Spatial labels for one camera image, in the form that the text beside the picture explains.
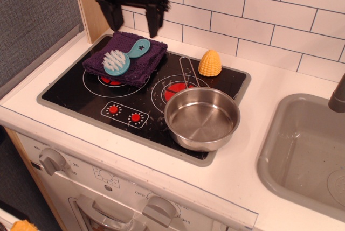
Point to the black toy stovetop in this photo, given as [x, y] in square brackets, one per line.
[137, 113]

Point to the grey faucet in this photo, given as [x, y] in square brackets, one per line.
[337, 100]

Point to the purple folded napkin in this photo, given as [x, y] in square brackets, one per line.
[140, 68]

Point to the wooden side post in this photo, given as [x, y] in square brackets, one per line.
[93, 20]

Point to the stainless steel pot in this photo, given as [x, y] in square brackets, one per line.
[201, 118]

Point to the grey oven knob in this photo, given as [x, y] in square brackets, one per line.
[160, 210]

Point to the grey oven door handle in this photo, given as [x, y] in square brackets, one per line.
[104, 215]

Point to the grey toy sink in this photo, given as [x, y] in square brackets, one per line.
[302, 159]

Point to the yellow toy corn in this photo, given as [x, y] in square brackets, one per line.
[210, 64]

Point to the yellow orange object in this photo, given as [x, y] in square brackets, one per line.
[23, 225]

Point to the teal plastic brush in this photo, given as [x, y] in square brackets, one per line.
[116, 63]

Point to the grey timer knob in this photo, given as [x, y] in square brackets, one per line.
[52, 161]

